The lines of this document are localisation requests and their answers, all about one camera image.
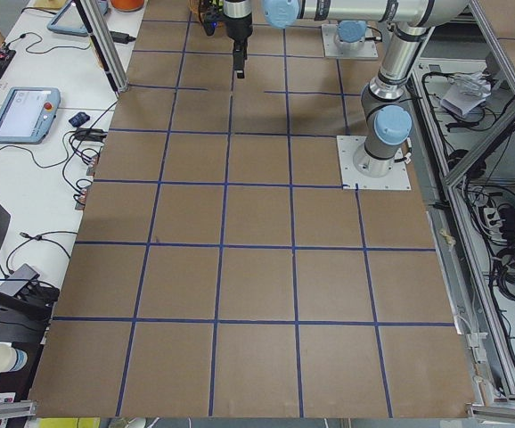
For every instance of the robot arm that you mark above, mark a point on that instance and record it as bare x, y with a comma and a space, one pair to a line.
351, 32
389, 124

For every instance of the woven wicker basket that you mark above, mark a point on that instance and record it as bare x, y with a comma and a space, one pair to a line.
195, 5

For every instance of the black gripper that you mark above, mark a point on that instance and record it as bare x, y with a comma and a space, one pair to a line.
238, 23

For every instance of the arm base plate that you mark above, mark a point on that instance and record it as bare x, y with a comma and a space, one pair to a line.
360, 171
366, 51

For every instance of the white power strip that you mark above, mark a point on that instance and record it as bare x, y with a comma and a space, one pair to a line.
492, 222

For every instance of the crumpled white paper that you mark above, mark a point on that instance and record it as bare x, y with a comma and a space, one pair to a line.
466, 92

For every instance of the aluminium frame post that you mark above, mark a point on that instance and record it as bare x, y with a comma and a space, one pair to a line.
104, 46

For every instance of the teach pendant tablet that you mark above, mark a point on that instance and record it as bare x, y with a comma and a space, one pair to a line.
27, 114

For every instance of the orange round object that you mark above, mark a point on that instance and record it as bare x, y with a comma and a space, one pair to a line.
127, 5

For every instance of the dark blue checkered pouch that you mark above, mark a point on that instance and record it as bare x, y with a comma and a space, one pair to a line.
79, 119

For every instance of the white paper cup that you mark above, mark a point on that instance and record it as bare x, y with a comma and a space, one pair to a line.
12, 359

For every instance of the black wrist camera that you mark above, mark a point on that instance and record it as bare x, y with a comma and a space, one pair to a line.
211, 15

